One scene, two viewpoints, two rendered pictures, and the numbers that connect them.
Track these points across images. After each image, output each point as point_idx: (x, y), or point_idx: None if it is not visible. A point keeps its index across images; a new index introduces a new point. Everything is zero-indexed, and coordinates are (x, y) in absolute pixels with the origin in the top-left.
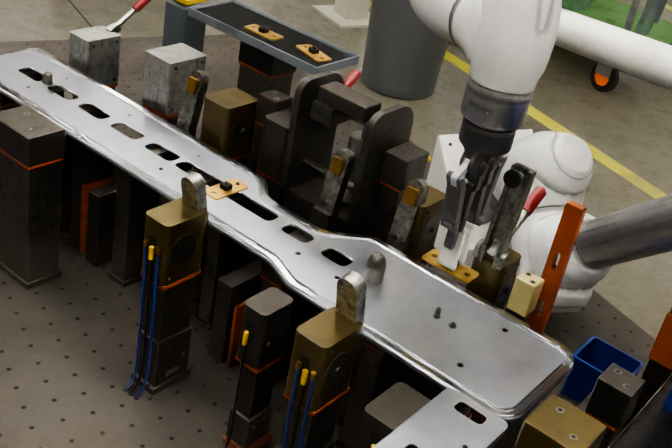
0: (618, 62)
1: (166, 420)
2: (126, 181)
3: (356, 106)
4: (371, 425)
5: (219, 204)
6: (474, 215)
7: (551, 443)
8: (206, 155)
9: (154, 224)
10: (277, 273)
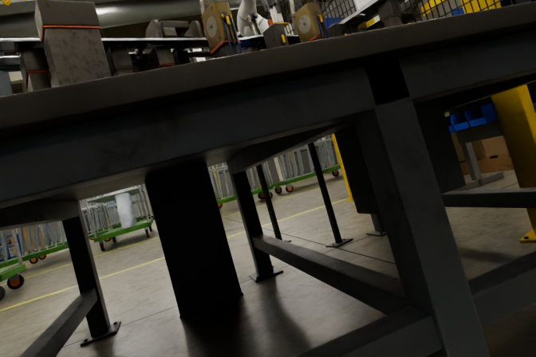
0: None
1: None
2: (127, 61)
3: (183, 21)
4: (340, 27)
5: (192, 43)
6: (273, 5)
7: (357, 15)
8: (139, 58)
9: (222, 4)
10: (252, 37)
